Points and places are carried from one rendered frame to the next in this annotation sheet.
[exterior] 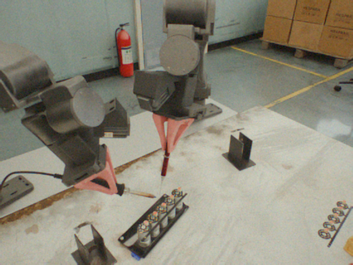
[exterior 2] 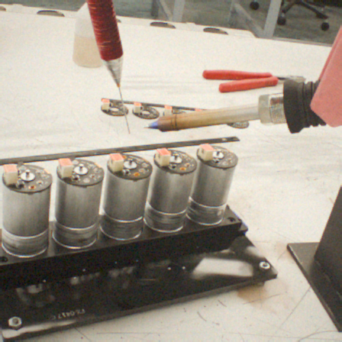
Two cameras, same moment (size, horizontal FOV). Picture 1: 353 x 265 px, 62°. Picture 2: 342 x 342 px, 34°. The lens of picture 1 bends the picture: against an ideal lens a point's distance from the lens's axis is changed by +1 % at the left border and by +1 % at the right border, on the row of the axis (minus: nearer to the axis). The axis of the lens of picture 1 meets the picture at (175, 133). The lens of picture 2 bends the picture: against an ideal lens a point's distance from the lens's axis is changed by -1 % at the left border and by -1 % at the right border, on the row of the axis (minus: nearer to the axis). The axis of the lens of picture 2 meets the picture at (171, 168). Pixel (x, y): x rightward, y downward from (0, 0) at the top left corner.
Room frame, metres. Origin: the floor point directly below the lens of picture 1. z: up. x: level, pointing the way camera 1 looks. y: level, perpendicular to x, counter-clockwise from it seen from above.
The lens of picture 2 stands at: (0.66, 0.15, 0.97)
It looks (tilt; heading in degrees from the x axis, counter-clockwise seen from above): 30 degrees down; 202
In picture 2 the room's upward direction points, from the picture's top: 11 degrees clockwise
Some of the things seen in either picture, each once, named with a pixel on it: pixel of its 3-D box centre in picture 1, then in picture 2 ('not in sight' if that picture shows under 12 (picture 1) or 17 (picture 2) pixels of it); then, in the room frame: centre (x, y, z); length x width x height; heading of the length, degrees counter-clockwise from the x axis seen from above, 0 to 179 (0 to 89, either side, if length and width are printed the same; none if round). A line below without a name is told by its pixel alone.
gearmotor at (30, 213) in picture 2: (176, 200); (26, 217); (0.46, 0.00, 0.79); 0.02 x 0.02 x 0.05
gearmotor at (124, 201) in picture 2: (161, 217); (124, 202); (0.42, 0.03, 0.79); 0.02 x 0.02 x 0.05
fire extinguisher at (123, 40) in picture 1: (125, 50); not in sight; (3.14, 0.55, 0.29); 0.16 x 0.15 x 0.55; 127
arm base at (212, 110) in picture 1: (196, 106); not in sight; (0.91, -0.07, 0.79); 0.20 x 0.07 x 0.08; 124
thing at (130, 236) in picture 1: (155, 223); (130, 266); (0.43, 0.04, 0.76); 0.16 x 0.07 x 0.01; 145
